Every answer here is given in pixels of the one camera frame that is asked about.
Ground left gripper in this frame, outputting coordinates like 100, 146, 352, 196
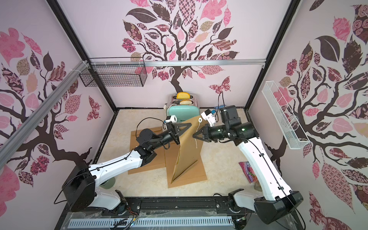
149, 121, 191, 150

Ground brown file bag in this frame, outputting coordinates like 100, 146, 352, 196
171, 115, 206, 183
127, 126, 167, 175
164, 142, 207, 188

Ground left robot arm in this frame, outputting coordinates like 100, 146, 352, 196
62, 122, 191, 214

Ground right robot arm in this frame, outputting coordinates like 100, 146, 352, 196
193, 105, 303, 224

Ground colourful patterned bag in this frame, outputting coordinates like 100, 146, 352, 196
239, 162, 258, 183

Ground mint green toaster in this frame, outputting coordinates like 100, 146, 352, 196
165, 94, 200, 122

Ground yellow bread slice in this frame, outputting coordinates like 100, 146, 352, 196
176, 92, 191, 100

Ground glass jar with dark lid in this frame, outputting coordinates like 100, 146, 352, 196
254, 181, 263, 192

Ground green cup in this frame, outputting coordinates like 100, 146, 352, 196
100, 177, 116, 189

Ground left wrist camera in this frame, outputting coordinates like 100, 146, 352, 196
164, 115, 177, 124

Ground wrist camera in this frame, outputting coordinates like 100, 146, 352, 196
164, 115, 177, 124
201, 109, 217, 127

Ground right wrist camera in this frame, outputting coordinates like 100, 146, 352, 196
201, 109, 217, 127

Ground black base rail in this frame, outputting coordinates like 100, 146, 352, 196
54, 196, 302, 230

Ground white slotted cable duct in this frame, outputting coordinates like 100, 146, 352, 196
66, 216, 233, 230

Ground white wire basket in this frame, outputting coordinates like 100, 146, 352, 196
262, 81, 310, 150

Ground black wire basket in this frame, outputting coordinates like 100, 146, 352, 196
79, 57, 148, 87

